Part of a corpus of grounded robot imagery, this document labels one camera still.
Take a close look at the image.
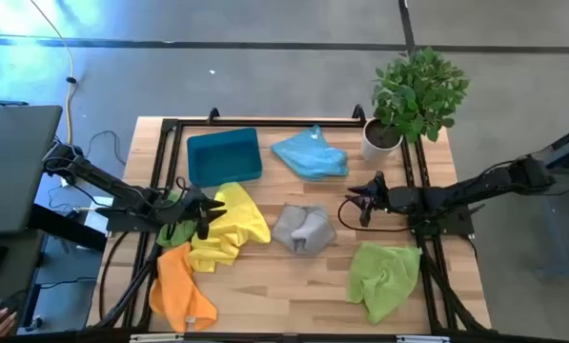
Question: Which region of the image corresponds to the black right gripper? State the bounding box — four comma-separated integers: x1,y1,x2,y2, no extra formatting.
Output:
344,170,412,228

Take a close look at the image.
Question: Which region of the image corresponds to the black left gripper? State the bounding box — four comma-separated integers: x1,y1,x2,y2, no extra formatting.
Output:
157,187,229,241

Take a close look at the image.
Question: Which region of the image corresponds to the yellow microfiber towel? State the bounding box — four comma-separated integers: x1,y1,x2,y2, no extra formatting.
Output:
187,181,272,274

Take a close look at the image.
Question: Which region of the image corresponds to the teal plastic bin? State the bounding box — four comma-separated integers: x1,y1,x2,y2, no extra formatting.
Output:
186,127,264,189

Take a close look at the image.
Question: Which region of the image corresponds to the grey microfiber towel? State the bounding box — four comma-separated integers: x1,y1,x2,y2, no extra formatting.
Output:
271,203,337,256

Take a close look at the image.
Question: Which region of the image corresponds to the lime green microfiber towel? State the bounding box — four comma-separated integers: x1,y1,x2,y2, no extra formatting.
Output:
345,241,423,326

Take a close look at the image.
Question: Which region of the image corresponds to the orange microfiber towel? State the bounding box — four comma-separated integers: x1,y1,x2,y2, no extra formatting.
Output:
149,241,218,333

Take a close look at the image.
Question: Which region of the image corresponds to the blue microfiber towel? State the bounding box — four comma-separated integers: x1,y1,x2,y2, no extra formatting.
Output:
270,124,351,183

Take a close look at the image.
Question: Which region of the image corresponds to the green plant in white pot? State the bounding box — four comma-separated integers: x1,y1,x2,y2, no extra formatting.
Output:
360,46,471,164

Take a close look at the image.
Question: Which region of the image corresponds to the white box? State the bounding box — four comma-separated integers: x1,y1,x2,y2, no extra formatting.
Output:
83,195,114,234

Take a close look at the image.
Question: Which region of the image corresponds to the black desk beam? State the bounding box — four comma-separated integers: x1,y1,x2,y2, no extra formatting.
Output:
26,203,109,252

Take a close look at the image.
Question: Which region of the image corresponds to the blue-grey metal table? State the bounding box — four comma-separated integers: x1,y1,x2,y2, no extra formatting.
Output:
534,121,569,280

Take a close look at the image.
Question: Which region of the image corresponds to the dark grey desk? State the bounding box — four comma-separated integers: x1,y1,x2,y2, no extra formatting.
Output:
0,228,47,337

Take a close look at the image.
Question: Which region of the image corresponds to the grey flat panel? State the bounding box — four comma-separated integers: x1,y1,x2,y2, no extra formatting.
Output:
0,105,64,237

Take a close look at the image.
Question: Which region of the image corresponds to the black computer mouse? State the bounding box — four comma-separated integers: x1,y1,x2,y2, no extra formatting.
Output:
0,293,22,315

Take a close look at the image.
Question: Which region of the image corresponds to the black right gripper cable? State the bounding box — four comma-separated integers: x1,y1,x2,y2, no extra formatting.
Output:
336,197,414,234

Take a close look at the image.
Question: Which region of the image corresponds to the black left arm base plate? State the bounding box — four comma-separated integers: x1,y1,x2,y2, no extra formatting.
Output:
95,205,164,234

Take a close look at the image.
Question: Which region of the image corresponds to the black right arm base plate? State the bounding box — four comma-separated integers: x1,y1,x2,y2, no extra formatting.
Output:
407,202,476,237

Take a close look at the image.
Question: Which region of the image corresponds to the black aluminium table frame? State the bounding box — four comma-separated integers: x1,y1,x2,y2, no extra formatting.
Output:
86,103,494,343

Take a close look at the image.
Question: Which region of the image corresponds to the thin black floor cable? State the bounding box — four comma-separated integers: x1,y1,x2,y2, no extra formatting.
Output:
48,129,128,215

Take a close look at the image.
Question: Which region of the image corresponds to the black left arm base cable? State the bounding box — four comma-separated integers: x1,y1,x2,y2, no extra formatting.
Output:
97,231,131,321

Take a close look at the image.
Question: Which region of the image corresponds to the silver frame bracket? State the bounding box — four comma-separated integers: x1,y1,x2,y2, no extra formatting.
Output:
396,334,451,343
130,333,185,343

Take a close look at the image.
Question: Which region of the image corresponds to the yellow floor cable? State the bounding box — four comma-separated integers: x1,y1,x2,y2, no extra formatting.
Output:
29,0,78,147

